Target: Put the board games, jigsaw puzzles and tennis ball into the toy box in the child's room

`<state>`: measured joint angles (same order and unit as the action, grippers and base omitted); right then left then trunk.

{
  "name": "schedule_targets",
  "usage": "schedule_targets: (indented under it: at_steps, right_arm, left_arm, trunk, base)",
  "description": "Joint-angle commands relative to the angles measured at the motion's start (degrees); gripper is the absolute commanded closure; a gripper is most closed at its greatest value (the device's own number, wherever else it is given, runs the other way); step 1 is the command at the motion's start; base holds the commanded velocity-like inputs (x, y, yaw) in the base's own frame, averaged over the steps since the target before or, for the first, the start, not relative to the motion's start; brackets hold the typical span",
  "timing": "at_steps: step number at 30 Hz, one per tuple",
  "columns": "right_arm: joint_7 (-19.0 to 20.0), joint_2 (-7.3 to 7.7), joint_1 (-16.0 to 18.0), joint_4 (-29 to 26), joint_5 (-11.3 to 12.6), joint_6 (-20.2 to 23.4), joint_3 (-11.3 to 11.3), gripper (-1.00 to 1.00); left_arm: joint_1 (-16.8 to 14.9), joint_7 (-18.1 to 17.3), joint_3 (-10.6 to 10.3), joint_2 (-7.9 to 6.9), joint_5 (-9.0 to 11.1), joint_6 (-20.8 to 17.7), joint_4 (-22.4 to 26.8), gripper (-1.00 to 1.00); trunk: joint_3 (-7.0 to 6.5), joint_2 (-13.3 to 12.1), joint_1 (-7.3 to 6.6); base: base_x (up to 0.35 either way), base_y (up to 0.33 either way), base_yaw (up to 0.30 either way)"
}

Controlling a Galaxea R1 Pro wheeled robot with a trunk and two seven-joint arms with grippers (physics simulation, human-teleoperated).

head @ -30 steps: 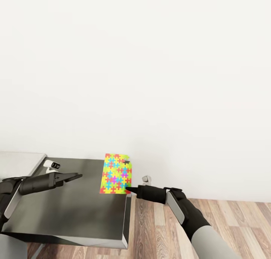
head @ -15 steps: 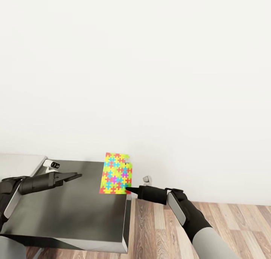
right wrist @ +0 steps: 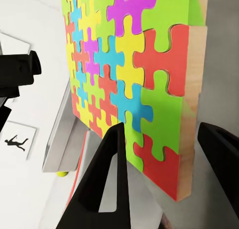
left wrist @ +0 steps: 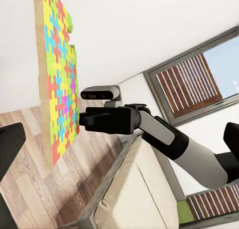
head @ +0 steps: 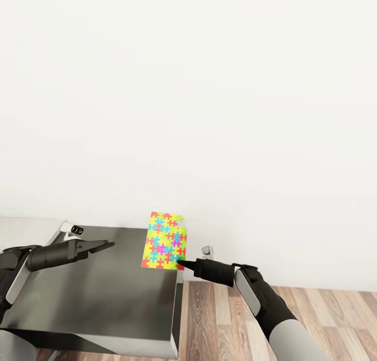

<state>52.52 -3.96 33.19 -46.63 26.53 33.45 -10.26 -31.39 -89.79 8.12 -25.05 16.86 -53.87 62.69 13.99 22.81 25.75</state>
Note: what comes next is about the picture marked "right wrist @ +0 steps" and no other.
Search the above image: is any jigsaw puzzle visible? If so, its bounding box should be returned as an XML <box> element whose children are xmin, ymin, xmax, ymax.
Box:
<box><xmin>61</xmin><ymin>0</ymin><xmax>208</xmax><ymax>202</ymax></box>

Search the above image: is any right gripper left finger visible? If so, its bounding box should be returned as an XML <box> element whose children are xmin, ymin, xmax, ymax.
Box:
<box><xmin>56</xmin><ymin>122</ymin><xmax>131</xmax><ymax>229</ymax></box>

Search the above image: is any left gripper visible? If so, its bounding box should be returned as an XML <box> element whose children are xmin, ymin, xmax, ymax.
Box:
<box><xmin>0</xmin><ymin>51</ymin><xmax>42</xmax><ymax>95</ymax></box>

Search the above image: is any toy box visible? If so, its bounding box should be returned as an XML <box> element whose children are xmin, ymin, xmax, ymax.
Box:
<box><xmin>42</xmin><ymin>80</ymin><xmax>91</xmax><ymax>173</ymax></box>

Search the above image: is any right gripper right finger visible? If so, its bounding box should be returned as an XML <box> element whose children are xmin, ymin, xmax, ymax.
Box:
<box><xmin>197</xmin><ymin>122</ymin><xmax>239</xmax><ymax>219</ymax></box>

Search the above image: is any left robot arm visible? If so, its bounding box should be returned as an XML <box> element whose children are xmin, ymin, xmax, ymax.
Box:
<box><xmin>0</xmin><ymin>42</ymin><xmax>42</xmax><ymax>132</ymax></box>

